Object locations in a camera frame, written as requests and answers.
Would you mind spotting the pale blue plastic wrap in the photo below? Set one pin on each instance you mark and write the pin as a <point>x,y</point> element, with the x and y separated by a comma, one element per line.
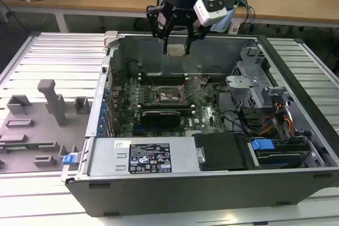
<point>223,22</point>

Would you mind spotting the silver coin cell battery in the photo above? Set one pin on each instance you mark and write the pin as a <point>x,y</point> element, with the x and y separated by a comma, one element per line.
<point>204,80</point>

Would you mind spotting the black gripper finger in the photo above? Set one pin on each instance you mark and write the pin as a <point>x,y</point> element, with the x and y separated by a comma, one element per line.
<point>153,19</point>
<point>200,32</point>

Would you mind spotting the green motherboard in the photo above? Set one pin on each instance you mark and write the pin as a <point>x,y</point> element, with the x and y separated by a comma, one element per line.
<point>206,115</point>

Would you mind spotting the thin metal locking lever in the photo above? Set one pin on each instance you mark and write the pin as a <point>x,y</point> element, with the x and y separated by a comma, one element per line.
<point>153,85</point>

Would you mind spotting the black RAM slot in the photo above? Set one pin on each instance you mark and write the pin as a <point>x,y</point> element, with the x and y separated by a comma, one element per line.
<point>162,83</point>
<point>185,107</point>
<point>185,104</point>
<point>162,80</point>
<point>162,75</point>

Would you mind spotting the silver square CPU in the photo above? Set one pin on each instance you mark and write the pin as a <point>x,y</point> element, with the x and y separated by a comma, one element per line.
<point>177,50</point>

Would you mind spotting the blue plastic latch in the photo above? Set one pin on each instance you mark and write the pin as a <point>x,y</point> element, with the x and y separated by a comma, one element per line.
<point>66,159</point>

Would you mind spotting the black power supply label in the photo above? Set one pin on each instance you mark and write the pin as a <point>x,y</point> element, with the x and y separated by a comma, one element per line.
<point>149,158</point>

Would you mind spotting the black graphics card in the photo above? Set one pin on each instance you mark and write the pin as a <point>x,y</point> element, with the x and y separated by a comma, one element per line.
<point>161,117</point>

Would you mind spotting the grey plastic case latch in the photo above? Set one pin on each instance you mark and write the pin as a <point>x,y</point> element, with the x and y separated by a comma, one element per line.
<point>110,38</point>

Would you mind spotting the metal CPU socket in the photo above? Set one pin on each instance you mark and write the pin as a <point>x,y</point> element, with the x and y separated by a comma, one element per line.
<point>169,96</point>

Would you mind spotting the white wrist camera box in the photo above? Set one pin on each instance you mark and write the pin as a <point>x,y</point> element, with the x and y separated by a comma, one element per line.
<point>212,14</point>

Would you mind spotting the grey metal drive cage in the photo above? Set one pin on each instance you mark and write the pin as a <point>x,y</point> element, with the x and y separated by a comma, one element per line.
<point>246,88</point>

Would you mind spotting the hard disk in blue carrier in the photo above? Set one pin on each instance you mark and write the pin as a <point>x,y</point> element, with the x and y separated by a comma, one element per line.
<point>262,144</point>

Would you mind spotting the grey plastic parts rack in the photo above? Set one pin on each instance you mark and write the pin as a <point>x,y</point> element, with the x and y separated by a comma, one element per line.
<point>39,136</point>

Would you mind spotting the silver power supply unit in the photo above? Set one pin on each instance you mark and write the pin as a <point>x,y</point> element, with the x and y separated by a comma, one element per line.
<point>106,157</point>

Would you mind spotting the black grey PC case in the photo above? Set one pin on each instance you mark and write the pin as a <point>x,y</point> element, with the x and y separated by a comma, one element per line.
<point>185,191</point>

